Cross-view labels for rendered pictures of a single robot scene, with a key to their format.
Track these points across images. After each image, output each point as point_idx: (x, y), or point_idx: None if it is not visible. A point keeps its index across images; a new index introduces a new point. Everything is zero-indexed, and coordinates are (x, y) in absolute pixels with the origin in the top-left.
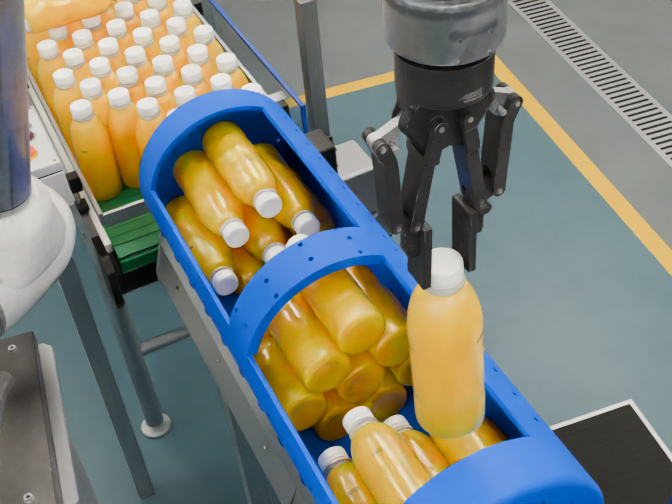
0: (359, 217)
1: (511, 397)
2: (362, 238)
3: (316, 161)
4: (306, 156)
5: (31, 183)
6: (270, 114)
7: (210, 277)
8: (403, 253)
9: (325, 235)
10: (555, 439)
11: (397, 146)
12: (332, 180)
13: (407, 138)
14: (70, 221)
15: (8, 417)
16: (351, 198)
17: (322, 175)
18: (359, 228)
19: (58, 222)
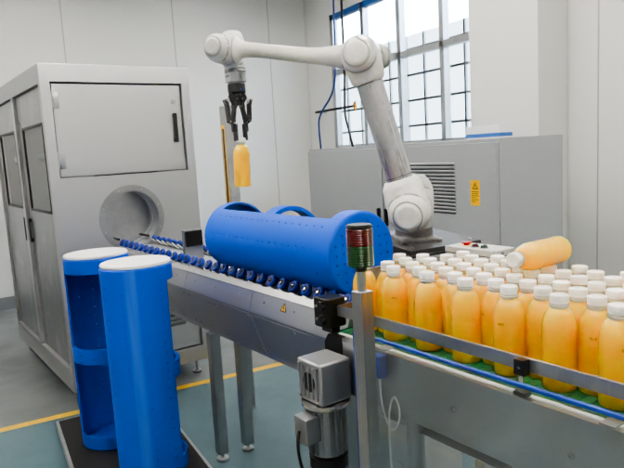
0: (276, 216)
1: (227, 213)
2: (273, 211)
3: (298, 220)
4: (303, 217)
5: (391, 182)
6: (326, 218)
7: None
8: (260, 227)
9: (285, 206)
10: (215, 217)
11: (246, 102)
12: (290, 219)
13: (244, 105)
14: (388, 209)
15: (394, 241)
16: (281, 221)
17: (293, 216)
18: (275, 213)
19: (385, 200)
